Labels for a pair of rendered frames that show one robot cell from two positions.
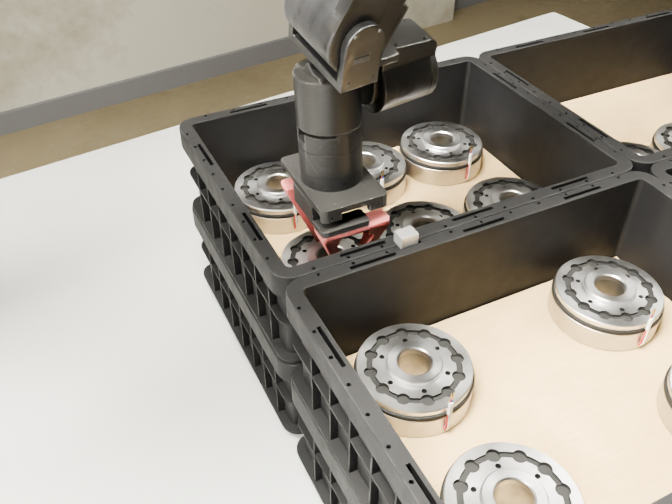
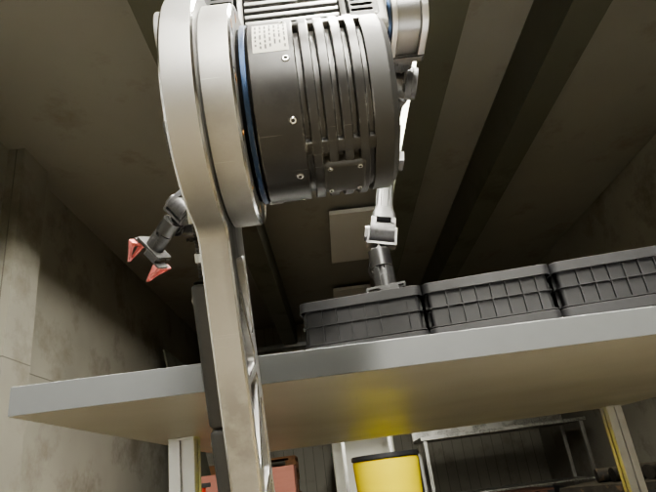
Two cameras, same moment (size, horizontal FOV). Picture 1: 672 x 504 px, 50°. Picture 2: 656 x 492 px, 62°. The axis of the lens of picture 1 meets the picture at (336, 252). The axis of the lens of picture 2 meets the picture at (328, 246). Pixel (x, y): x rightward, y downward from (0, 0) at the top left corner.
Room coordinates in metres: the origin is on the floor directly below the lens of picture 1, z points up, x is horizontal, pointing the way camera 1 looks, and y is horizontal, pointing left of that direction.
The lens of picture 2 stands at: (-0.06, 1.22, 0.53)
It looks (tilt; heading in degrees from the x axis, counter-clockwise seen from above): 23 degrees up; 302
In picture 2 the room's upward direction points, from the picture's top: 8 degrees counter-clockwise
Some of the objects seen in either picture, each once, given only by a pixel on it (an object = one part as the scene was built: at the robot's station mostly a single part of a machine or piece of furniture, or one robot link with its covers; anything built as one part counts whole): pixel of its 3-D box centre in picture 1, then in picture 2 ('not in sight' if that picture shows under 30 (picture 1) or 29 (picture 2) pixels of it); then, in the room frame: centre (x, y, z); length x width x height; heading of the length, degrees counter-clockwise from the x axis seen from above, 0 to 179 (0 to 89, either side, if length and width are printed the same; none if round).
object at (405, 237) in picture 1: (406, 237); not in sight; (0.49, -0.06, 0.94); 0.02 x 0.01 x 0.01; 116
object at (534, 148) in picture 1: (394, 191); (369, 337); (0.66, -0.07, 0.87); 0.40 x 0.30 x 0.11; 116
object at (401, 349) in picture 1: (414, 363); not in sight; (0.41, -0.07, 0.86); 0.05 x 0.05 x 0.01
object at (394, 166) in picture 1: (363, 164); not in sight; (0.73, -0.03, 0.86); 0.10 x 0.10 x 0.01
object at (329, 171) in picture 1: (331, 157); (385, 281); (0.55, 0.00, 0.98); 0.10 x 0.07 x 0.07; 24
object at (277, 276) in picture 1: (396, 152); (366, 319); (0.66, -0.07, 0.92); 0.40 x 0.30 x 0.02; 116
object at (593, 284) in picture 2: not in sight; (597, 302); (0.12, -0.33, 0.87); 0.40 x 0.30 x 0.11; 116
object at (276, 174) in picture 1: (278, 183); not in sight; (0.68, 0.07, 0.86); 0.05 x 0.05 x 0.01
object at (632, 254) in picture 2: not in sight; (592, 283); (0.12, -0.33, 0.92); 0.40 x 0.30 x 0.02; 116
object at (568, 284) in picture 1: (608, 290); not in sight; (0.50, -0.26, 0.86); 0.10 x 0.10 x 0.01
